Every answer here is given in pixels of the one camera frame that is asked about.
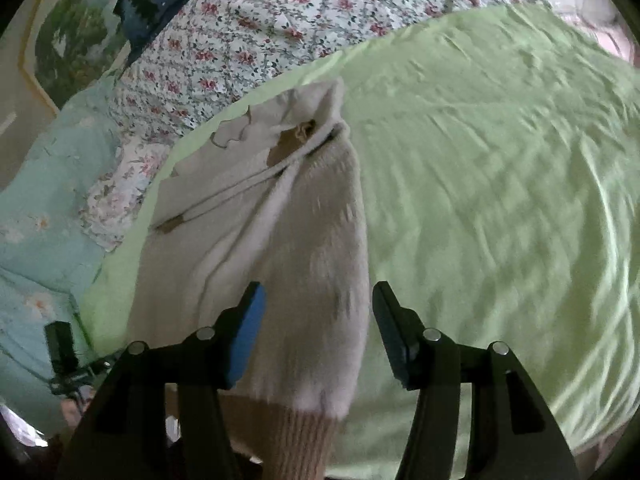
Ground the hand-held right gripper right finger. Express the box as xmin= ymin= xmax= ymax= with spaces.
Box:
xmin=372 ymin=281 xmax=581 ymax=480

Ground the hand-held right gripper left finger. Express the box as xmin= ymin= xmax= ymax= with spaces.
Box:
xmin=59 ymin=281 xmax=267 ymax=480

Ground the cream knit hooded sweater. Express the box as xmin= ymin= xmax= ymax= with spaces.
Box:
xmin=125 ymin=78 xmax=368 ymax=480

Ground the light blue floral blanket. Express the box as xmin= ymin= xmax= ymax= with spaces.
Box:
xmin=0 ymin=74 xmax=132 ymax=436

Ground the light green bed sheet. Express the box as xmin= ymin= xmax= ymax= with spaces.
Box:
xmin=79 ymin=3 xmax=640 ymax=480

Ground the floral patterned quilt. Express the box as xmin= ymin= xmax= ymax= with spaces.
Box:
xmin=79 ymin=0 xmax=556 ymax=253

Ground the pink cloth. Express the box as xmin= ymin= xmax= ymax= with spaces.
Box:
xmin=542 ymin=0 xmax=638 ymax=68

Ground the green landscape wall poster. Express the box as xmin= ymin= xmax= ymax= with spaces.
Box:
xmin=19 ymin=0 xmax=151 ymax=111

